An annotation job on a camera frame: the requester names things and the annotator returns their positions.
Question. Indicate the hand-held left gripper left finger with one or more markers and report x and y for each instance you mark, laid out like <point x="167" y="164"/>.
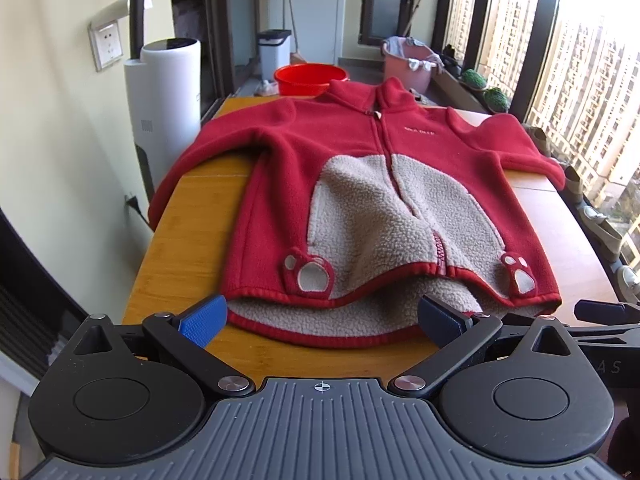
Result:
<point x="202" y="320"/>

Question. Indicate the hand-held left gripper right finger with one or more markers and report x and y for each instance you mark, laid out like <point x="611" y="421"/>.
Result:
<point x="440" y="322"/>

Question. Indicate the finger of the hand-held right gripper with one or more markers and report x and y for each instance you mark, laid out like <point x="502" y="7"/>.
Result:
<point x="600" y="310"/>
<point x="610" y="335"/>

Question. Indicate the red fleece jacket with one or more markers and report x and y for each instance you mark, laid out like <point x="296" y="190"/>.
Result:
<point x="300" y="160"/>

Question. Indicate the light sneaker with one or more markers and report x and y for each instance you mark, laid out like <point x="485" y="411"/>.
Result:
<point x="629" y="280"/>
<point x="602" y="232"/>

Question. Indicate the beige lace shoe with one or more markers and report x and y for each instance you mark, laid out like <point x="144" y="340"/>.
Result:
<point x="540" y="141"/>
<point x="571" y="182"/>

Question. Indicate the black power plug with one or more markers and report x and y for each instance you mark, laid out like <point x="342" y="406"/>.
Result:
<point x="132" y="204"/>

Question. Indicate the white cylindrical air purifier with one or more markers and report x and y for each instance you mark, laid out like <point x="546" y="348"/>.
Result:
<point x="162" y="110"/>

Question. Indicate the green slipper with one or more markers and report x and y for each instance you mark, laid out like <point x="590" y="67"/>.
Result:
<point x="473" y="79"/>
<point x="497" y="99"/>

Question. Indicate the pink laundry basket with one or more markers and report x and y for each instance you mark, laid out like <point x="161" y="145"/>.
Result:
<point x="407" y="72"/>

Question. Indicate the white cloth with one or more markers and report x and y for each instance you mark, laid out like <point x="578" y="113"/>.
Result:
<point x="420" y="64"/>

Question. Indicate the red plastic bucket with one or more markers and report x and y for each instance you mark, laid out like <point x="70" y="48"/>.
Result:
<point x="305" y="79"/>

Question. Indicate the dark shoe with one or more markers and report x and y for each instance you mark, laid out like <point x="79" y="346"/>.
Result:
<point x="452" y="60"/>

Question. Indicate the white trash bin black lid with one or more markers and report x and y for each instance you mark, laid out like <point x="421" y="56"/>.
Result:
<point x="274" y="55"/>

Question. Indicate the grey cloth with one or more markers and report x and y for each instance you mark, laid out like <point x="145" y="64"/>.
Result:
<point x="402" y="46"/>

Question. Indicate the dark sliding glass door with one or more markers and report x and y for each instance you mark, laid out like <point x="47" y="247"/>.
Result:
<point x="220" y="25"/>

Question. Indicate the broom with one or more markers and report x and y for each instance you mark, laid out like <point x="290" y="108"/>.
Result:
<point x="291" y="15"/>

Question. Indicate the curved black pole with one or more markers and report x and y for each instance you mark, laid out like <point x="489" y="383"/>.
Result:
<point x="137" y="5"/>

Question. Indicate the dark framed glass window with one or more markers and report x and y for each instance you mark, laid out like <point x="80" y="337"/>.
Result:
<point x="387" y="0"/>

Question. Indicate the white door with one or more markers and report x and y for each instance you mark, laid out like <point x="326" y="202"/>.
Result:
<point x="315" y="5"/>

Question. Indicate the black window frame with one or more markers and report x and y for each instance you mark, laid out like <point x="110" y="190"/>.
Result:
<point x="537" y="35"/>

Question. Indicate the wall socket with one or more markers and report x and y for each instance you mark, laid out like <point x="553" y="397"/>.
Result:
<point x="106" y="45"/>

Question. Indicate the white wall holder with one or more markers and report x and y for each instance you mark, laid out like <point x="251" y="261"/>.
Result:
<point x="125" y="6"/>

